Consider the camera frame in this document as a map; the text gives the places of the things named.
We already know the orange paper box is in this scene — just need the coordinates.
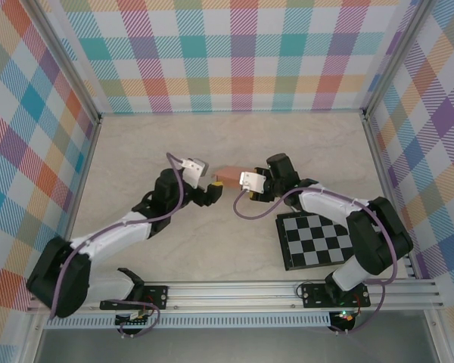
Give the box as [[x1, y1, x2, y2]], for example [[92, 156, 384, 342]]
[[210, 165, 250, 190]]

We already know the black grey chessboard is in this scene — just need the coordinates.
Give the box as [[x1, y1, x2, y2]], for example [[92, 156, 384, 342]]
[[275, 212, 355, 272]]

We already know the left controller circuit board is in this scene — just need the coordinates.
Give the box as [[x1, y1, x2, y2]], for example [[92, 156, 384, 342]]
[[114, 309, 155, 328]]

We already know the controller circuit board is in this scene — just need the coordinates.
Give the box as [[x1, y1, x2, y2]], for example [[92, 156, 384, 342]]
[[331, 309, 359, 327], [114, 309, 155, 328]]

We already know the right controller circuit board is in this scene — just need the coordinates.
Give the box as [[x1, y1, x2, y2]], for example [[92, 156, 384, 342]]
[[331, 309, 359, 327]]

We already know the aluminium side rail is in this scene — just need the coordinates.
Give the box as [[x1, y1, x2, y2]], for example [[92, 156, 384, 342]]
[[60, 116, 103, 243], [362, 108, 418, 280]]

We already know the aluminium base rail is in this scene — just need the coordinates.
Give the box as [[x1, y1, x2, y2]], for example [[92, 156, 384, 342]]
[[26, 280, 446, 314]]

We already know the white slotted cable duct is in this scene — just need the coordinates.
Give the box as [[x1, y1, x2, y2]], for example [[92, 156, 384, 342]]
[[44, 315, 333, 330]]

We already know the aluminium frame post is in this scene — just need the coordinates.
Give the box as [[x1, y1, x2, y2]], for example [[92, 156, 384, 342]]
[[29, 0, 102, 128], [364, 0, 438, 116]]

